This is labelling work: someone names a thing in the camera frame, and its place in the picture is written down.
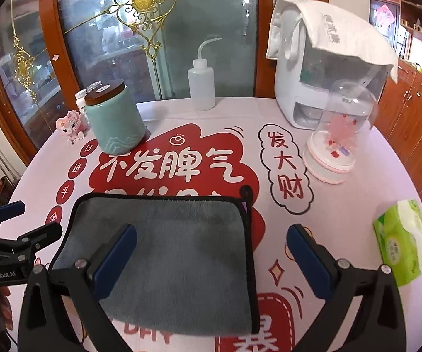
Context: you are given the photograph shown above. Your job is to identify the teal ceramic jar wooden lid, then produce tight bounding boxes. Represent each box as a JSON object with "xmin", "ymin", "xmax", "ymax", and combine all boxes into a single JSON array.
[{"xmin": 85, "ymin": 79, "xmax": 146, "ymax": 156}]

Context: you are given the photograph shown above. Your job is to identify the pink cat figurine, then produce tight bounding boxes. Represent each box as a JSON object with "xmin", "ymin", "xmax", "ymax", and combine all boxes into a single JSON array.
[{"xmin": 55, "ymin": 110, "xmax": 88, "ymax": 145}]

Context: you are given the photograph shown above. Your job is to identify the wooden cabinet with shelves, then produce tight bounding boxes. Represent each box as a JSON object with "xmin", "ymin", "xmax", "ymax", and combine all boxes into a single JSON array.
[{"xmin": 373, "ymin": 0, "xmax": 422, "ymax": 228}]

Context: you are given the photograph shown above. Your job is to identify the glass dome pink figurine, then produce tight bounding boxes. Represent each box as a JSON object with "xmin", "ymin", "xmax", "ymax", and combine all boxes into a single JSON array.
[{"xmin": 302, "ymin": 79, "xmax": 378, "ymax": 185}]

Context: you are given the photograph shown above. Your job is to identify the white towel on appliance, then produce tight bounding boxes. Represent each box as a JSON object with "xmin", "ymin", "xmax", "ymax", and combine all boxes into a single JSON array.
[{"xmin": 265, "ymin": 0, "xmax": 398, "ymax": 82}]

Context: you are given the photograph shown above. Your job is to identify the white countertop appliance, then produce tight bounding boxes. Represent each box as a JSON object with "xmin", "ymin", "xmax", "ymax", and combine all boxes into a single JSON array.
[{"xmin": 275, "ymin": 11, "xmax": 393, "ymax": 130}]

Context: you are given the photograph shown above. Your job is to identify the glass sliding door gold ornament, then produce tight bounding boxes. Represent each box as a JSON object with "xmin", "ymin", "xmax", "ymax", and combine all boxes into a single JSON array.
[{"xmin": 0, "ymin": 0, "xmax": 330, "ymax": 165}]

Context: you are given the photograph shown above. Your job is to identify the white pill bottle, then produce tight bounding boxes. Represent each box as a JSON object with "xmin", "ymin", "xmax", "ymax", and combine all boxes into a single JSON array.
[{"xmin": 75, "ymin": 89, "xmax": 87, "ymax": 114}]

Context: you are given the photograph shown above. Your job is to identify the purple grey microfibre towel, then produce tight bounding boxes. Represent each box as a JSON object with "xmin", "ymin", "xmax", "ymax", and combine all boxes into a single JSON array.
[{"xmin": 50, "ymin": 185, "xmax": 259, "ymax": 337}]

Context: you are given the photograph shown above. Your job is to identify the white squeeze wash bottle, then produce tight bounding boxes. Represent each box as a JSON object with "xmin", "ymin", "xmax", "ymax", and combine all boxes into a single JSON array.
[{"xmin": 188, "ymin": 37, "xmax": 221, "ymax": 111}]

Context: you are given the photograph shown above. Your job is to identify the green tissue pack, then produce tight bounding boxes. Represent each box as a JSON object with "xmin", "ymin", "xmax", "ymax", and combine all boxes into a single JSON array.
[{"xmin": 372, "ymin": 199, "xmax": 422, "ymax": 287}]

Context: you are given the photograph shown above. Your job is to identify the pink printed tablecloth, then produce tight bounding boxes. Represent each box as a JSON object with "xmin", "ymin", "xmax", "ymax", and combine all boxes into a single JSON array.
[{"xmin": 0, "ymin": 98, "xmax": 418, "ymax": 351}]

